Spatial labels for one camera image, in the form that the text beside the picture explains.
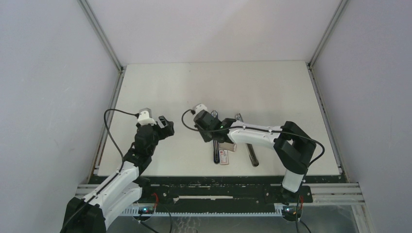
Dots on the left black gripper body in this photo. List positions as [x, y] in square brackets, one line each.
[155, 133]

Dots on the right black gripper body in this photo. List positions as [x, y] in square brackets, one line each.
[208, 136]

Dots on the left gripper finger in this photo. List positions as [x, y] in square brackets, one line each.
[167, 132]
[165, 124]

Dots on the blue black stapler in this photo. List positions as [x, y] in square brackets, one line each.
[216, 157]

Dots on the staple box tray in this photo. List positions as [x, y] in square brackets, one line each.
[228, 146]

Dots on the silver white stapler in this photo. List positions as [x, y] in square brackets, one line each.
[250, 149]

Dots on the red white staple box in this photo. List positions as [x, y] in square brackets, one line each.
[223, 155]

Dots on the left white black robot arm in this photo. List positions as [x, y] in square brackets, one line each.
[96, 211]

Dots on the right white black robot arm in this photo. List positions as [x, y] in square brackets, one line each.
[293, 146]

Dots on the left green circuit board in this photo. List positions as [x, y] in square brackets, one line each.
[147, 210]

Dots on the green circuit board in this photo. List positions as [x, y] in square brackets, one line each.
[147, 210]
[289, 211]

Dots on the right green circuit board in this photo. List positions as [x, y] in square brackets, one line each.
[289, 211]

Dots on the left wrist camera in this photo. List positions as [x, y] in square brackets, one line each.
[145, 117]

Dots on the left aluminium frame post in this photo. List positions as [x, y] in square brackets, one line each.
[102, 37]

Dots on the aluminium frame post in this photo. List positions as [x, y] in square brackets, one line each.
[311, 65]
[102, 37]

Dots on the white slotted cable duct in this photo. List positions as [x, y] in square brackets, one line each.
[274, 210]

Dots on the right aluminium frame post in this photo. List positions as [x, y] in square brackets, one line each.
[311, 65]

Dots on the aluminium front rail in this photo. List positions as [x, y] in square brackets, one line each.
[314, 194]

